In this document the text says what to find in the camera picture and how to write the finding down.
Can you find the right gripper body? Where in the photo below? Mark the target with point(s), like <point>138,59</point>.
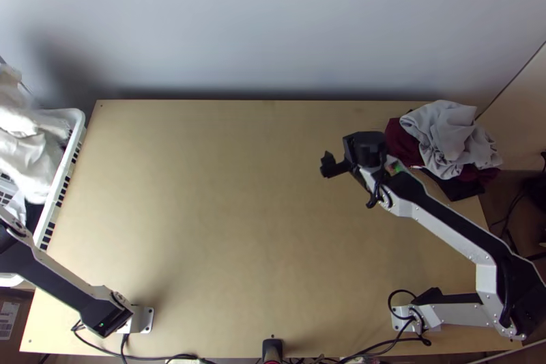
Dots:
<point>332,167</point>

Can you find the white t-shirt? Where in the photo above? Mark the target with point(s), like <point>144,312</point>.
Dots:
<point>25,142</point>

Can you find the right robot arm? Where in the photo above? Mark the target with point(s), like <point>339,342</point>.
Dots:
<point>448,221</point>

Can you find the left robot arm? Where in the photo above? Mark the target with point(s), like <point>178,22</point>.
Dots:
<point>64,285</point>

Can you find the grey t-shirt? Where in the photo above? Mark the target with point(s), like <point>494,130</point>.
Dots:
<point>448,138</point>

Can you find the maroon garment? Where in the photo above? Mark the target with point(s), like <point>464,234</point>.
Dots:
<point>399,142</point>

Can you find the dark garment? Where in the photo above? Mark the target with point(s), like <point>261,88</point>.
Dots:
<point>463,191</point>

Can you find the white laundry basket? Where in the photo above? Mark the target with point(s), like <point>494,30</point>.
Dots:
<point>64,167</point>

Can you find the cardboard box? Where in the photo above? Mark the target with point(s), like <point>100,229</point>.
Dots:
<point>13,317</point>

